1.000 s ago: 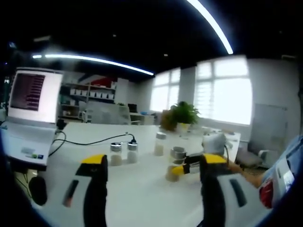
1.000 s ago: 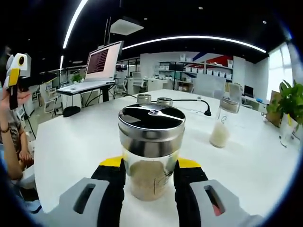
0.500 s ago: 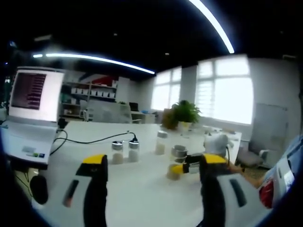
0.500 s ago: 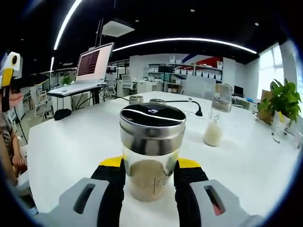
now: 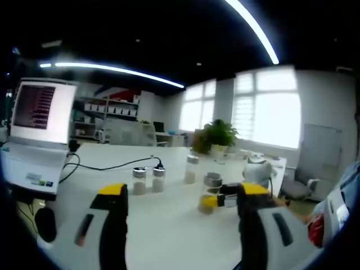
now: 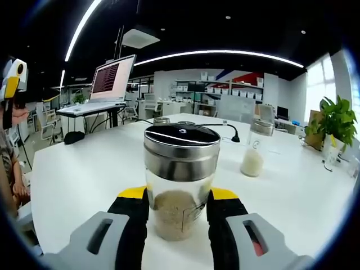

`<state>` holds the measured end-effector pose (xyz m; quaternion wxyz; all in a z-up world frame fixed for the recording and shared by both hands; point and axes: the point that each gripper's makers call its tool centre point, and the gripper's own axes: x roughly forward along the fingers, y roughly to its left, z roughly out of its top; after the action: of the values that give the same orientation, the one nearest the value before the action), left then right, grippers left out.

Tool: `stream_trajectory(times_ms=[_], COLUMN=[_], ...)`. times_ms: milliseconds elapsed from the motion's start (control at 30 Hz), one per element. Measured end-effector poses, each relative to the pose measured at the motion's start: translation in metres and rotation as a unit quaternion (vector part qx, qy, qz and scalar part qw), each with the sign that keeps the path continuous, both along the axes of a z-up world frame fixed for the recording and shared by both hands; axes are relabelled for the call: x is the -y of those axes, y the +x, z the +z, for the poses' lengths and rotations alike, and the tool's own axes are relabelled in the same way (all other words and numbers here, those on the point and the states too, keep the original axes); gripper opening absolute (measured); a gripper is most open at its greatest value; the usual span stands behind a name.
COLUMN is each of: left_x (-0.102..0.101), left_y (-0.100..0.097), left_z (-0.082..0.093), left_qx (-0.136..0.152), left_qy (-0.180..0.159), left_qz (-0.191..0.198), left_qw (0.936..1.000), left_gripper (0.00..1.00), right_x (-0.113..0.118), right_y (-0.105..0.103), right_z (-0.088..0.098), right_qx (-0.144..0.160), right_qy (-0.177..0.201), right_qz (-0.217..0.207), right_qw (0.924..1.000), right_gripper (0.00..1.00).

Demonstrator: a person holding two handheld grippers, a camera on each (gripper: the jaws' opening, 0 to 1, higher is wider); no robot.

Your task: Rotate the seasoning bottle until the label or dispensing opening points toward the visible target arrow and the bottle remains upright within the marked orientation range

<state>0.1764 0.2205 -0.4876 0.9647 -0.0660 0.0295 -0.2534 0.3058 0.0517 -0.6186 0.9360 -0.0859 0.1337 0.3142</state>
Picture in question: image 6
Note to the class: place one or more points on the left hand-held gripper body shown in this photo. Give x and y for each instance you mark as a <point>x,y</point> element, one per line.
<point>11,66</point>

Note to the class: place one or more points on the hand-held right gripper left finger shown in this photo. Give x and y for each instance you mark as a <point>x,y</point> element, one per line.
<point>132,225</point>

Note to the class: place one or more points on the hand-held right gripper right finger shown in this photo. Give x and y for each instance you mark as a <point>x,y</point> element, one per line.
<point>222,233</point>

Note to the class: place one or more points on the tall glass seasoning bottle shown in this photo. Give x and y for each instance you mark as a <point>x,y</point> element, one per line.
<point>251,163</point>
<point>161,121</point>

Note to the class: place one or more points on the person's left hand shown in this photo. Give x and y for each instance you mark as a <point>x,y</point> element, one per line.
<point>21,115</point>

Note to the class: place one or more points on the white office chair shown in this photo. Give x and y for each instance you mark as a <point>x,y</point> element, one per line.
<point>48,125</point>
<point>265,114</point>

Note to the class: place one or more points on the white ceiling light strip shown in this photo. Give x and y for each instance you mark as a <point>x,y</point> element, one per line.
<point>77,29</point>
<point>225,51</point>

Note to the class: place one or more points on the black pouch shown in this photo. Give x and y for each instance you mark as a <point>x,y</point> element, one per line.
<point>74,137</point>

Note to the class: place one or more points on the white laptop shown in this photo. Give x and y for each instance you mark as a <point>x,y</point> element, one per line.
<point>112,78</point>

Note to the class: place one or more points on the grey desk partition panel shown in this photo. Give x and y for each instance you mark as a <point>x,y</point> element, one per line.
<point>236,108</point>

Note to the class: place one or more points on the white ceiling air conditioner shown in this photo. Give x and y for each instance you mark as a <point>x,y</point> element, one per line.
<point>140,38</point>

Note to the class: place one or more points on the small black laptop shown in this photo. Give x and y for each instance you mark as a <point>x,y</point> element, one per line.
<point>282,112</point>

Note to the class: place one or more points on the white plant pot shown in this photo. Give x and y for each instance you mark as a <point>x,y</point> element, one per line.
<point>333,153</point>

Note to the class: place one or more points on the brown paper bag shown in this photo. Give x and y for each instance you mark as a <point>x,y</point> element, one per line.
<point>315,132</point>

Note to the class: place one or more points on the storage shelf with white boxes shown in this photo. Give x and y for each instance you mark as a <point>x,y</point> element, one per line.
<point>225,90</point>

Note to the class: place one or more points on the black monitor on stand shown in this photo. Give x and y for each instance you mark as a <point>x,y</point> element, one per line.
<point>195,86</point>

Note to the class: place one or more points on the green leafy plant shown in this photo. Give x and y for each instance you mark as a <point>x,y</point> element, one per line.
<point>337,121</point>

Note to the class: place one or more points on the window with white blinds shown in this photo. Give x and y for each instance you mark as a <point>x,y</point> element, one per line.
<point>323,90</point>

